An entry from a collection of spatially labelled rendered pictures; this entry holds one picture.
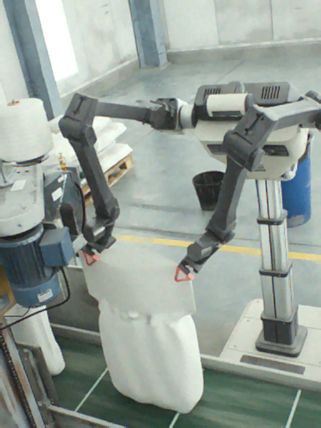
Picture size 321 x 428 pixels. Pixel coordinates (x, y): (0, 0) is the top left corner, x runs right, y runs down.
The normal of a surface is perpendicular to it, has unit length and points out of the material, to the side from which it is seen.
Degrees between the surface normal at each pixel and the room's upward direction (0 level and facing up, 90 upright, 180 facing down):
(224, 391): 0
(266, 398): 0
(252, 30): 90
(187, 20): 90
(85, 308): 90
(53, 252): 90
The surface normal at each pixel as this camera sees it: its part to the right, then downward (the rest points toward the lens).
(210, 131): -0.41, -0.38
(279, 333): -0.44, 0.47
